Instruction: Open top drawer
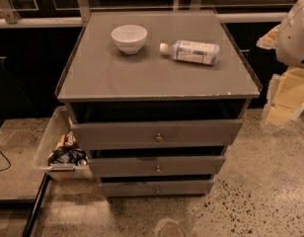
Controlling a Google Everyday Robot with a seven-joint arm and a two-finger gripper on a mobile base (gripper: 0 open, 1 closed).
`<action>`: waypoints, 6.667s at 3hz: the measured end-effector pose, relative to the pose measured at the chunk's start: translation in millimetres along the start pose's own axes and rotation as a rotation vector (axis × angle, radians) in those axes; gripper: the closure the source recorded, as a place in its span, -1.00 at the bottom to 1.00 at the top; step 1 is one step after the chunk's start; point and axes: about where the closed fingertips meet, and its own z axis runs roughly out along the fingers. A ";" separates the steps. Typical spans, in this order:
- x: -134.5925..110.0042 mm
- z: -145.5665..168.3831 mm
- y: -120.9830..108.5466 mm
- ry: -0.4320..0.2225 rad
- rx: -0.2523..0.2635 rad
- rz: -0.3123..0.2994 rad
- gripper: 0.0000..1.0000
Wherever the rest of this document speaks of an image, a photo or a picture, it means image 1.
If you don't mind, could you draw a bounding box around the grey bottom drawer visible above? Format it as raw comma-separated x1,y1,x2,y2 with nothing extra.
100,180,214,197

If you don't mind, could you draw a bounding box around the clear plastic water bottle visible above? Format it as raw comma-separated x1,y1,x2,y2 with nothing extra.
159,39,220,66

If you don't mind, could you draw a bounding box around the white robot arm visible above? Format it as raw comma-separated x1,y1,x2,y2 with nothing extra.
257,0,304,130

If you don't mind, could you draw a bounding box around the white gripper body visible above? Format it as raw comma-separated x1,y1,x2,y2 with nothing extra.
283,67,304,120

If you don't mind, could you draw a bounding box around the grey top drawer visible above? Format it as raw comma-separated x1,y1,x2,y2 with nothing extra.
71,119,243,150

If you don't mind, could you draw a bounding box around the brown snack bag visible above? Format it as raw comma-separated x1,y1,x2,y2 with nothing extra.
55,131,78,150

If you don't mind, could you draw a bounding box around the metal railing frame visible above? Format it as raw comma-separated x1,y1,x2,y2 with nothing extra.
0,0,297,28

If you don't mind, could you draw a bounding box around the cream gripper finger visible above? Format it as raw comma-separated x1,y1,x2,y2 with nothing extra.
263,74,294,127
257,26,279,49

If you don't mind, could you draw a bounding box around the clear plastic storage bin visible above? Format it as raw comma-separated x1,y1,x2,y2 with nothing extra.
34,106,92,181

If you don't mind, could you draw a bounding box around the grey drawer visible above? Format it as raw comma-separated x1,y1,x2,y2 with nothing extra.
89,156,225,177
100,180,214,197
71,119,243,150

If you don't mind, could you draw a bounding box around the silver soda can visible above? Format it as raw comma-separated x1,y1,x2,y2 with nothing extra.
78,159,87,166

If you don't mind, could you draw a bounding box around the white ceramic bowl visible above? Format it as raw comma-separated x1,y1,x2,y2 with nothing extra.
111,25,147,54

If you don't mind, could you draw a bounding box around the grey middle drawer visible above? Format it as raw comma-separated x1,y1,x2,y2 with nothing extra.
89,156,225,177

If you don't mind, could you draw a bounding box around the blue snack bag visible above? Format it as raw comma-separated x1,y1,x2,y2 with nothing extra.
48,148,87,166

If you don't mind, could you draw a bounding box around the black floor cable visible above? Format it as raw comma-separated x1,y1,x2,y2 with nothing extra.
0,144,12,173

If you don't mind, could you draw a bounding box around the grey drawer cabinet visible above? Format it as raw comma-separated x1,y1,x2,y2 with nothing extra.
57,11,262,184

